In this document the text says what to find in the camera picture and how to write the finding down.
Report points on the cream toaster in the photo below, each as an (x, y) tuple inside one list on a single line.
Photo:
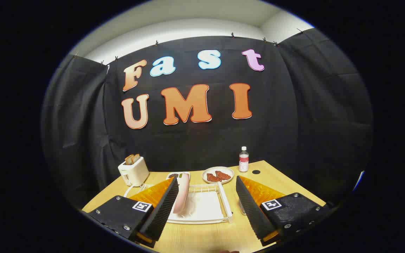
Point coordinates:
[(134, 174)]

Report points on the pink plate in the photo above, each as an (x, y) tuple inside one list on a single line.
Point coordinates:
[(182, 196)]

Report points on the clear bottle with red label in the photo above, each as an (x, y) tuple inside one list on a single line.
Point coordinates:
[(244, 161)]

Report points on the black backdrop cloth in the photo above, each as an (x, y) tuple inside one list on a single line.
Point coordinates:
[(294, 116)]

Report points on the white plate with meat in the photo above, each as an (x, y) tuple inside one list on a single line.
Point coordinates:
[(206, 170)]

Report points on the white drip tray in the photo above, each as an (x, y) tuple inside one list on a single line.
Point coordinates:
[(206, 207)]

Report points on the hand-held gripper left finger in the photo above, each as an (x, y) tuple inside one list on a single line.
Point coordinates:
[(164, 211)]

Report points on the white divided dish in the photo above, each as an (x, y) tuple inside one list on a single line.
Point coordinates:
[(173, 175)]

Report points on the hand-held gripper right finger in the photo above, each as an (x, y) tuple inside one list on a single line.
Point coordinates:
[(251, 211)]

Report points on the brown meat piece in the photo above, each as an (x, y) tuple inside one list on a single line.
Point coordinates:
[(213, 177), (223, 175)]

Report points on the toast bread slice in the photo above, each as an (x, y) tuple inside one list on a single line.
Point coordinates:
[(129, 160), (136, 157)]

